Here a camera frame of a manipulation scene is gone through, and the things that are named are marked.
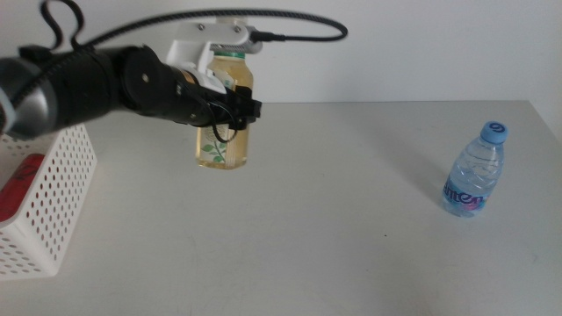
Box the yellow tea bottle green label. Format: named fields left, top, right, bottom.
left=195, top=51, right=255, bottom=171

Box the red cola can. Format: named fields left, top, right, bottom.
left=0, top=153, right=47, bottom=223

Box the clear water bottle blue cap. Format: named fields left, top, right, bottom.
left=442, top=121, right=509, bottom=219

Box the white perforated plastic basket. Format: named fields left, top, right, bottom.
left=0, top=122, right=97, bottom=282

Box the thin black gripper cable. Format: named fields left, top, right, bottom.
left=205, top=99, right=241, bottom=144

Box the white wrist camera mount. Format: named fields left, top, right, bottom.
left=165, top=17, right=264, bottom=96

